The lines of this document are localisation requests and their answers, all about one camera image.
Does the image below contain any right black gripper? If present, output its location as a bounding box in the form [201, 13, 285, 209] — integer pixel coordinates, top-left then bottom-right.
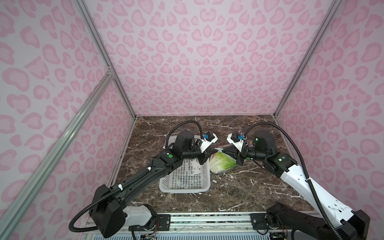
[222, 144, 267, 166]

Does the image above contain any white perforated plastic basket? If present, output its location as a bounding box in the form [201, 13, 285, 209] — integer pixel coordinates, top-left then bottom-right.
[159, 135, 215, 194]

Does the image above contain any green lettuce toy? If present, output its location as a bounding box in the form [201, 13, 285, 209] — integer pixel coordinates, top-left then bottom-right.
[209, 151, 238, 174]

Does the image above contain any clear zip top bag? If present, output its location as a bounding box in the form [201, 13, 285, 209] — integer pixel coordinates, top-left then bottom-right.
[209, 145, 241, 175]

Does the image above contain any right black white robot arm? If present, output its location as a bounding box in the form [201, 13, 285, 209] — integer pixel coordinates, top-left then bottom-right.
[223, 131, 371, 240]

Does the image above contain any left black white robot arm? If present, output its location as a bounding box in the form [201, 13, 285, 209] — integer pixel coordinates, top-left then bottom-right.
[89, 130, 218, 238]

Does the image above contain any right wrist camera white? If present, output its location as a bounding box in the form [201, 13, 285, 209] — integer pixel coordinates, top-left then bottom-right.
[227, 133, 246, 152]

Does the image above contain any right black corrugated cable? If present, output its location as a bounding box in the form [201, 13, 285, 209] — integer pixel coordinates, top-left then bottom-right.
[242, 121, 344, 240]

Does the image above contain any black corrugated cable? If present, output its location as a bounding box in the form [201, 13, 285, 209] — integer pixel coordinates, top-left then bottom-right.
[68, 120, 205, 233]
[242, 121, 344, 240]

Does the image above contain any aluminium front rail frame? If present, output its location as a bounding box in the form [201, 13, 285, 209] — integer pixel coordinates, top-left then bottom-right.
[79, 211, 346, 240]

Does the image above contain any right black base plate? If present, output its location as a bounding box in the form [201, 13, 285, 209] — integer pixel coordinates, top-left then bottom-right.
[250, 213, 282, 231]

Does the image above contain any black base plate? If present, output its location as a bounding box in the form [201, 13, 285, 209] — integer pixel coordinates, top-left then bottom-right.
[129, 214, 171, 232]
[250, 213, 282, 231]

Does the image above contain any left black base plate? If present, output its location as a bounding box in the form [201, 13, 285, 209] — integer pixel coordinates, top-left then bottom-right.
[129, 214, 171, 232]

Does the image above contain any left black corrugated cable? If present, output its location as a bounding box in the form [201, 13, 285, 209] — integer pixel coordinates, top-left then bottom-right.
[68, 120, 205, 233]

